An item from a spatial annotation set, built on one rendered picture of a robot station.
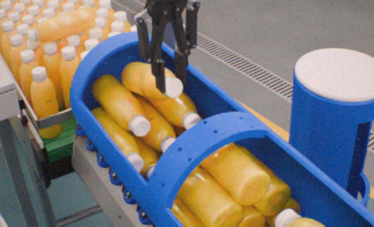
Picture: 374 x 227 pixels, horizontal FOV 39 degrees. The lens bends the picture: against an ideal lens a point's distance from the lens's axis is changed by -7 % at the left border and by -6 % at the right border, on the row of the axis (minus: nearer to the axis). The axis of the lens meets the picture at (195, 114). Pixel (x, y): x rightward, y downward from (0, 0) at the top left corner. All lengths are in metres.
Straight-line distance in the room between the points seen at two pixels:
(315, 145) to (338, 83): 0.18
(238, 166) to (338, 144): 0.60
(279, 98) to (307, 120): 1.81
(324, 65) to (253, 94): 1.81
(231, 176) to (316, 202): 0.19
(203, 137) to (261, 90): 2.45
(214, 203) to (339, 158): 0.66
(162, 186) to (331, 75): 0.71
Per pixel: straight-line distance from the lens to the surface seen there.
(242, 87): 3.40
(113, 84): 1.27
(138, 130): 1.18
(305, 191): 1.08
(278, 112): 3.20
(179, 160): 0.95
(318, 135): 1.51
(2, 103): 1.48
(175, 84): 1.11
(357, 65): 1.59
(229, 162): 0.97
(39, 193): 2.02
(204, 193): 0.97
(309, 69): 1.54
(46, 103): 1.50
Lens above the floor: 1.80
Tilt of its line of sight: 35 degrees down
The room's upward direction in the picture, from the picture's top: 2 degrees counter-clockwise
